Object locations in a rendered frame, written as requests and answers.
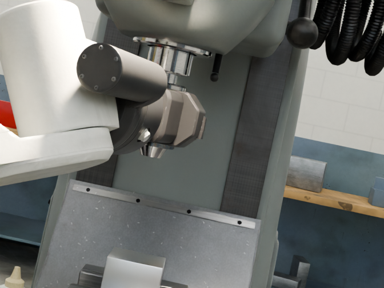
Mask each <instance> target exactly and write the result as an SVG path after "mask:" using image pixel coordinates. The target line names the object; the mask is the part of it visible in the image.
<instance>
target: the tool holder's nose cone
mask: <svg viewBox="0 0 384 288"><path fill-rule="evenodd" d="M166 150H167V149H162V148H158V147H152V146H148V145H144V146H143V147H141V148H140V149H139V152H140V154H141V155H145V156H148V157H153V158H161V156H163V154H164V153H165V151H166Z"/></svg>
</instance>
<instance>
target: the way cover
mask: <svg viewBox="0 0 384 288"><path fill-rule="evenodd" d="M77 187H78V188H77ZM95 193H96V194H95ZM99 201H100V202H99ZM103 207H104V209H103ZM96 208H98V209H96ZM73 210H74V211H73ZM109 217H110V218H109ZM173 217H175V218H173ZM87 218H88V220H87ZM203 221H204V223H203ZM71 222H72V224H71ZM138 222H139V223H138ZM261 223H262V220H259V219H254V218H249V217H244V216H240V215H235V214H230V213H226V212H222V211H217V210H212V209H207V208H203V207H198V206H193V205H188V204H185V203H180V202H174V201H170V200H166V199H161V198H156V197H151V196H148V195H143V194H138V193H132V192H129V191H124V190H119V189H114V188H110V187H106V186H101V185H96V184H92V183H87V182H82V181H77V180H73V179H69V182H68V186H67V189H66V192H65V196H64V198H63V202H62V205H61V209H60V211H59V215H58V218H57V222H56V224H55V228H54V231H53V234H52V238H51V241H50V244H49V248H48V250H47V254H46V257H45V261H44V263H43V266H42V269H41V272H40V274H39V277H38V279H37V282H36V284H35V287H34V288H43V287H44V288H67V287H68V284H71V283H74V284H78V278H79V273H80V271H81V269H82V268H83V267H84V265H85V264H90V265H95V266H100V267H105V264H106V259H107V256H108V255H109V254H110V252H111V251H112V249H113V248H114V247H118V248H122V249H127V250H132V251H137V252H140V253H146V254H151V255H156V256H159V257H165V258H166V261H165V266H164V270H163V275H162V280H165V281H170V282H175V283H180V284H184V285H188V286H189V288H250V285H251V279H252V275H253V268H254V262H255V256H256V252H257V246H258V240H259V234H260V230H261ZM127 225H128V226H129V227H128V226H127ZM210 227H211V228H210ZM235 227H236V228H235ZM153 232H154V233H153ZM239 232H241V233H239ZM85 237H86V238H85ZM152 238H153V239H152ZM86 240H87V241H86ZM247 240H248V241H249V243H248V242H247ZM94 242H95V243H94ZM78 243H80V244H81V245H79V244H78ZM120 244H122V245H120ZM247 244H248V245H247ZM60 246H61V247H60ZM180 246H181V247H180ZM84 250H85V251H84ZM244 253H245V254H244ZM195 256H196V258H195ZM82 257H84V258H82ZM209 258H210V260H209ZM76 266H77V267H76ZM216 270H217V271H216ZM57 281H58V283H57ZM204 281H205V282H206V284H205V283H204ZM51 283H52V284H51ZM45 286H47V287H45Z"/></svg>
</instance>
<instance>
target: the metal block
mask: <svg viewBox="0 0 384 288"><path fill-rule="evenodd" d="M165 261H166V258H165V257H159V256H156V255H151V254H146V253H140V252H137V251H132V250H127V249H122V248H118V247H114V248H113V249H112V251H111V252H110V254H109V255H108V256H107V259H106V264H105V270H104V274H103V279H102V284H101V288H160V285H161V280H162V275H163V270H164V266H165Z"/></svg>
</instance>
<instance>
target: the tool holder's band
mask: <svg viewBox="0 0 384 288"><path fill-rule="evenodd" d="M167 88H168V89H174V90H179V91H185V92H186V88H185V87H184V86H180V85H176V84H172V83H167Z"/></svg>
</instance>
